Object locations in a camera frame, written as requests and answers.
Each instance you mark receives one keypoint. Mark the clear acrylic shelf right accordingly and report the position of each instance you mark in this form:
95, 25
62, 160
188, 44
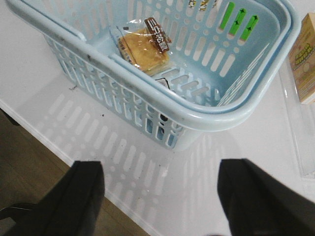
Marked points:
301, 121

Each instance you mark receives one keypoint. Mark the beige tissue pack box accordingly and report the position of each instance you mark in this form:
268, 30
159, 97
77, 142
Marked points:
302, 60

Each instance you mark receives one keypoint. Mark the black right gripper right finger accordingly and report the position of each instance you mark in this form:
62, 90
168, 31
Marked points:
256, 204

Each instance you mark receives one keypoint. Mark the packaged bread slice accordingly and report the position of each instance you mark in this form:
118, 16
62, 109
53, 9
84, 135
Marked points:
144, 44

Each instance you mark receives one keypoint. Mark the colourful puzzle cube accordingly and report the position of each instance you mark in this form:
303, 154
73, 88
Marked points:
237, 22

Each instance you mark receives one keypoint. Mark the light blue plastic basket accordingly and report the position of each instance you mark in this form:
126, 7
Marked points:
213, 83

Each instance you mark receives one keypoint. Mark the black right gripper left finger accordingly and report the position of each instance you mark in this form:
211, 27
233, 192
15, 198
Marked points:
71, 208

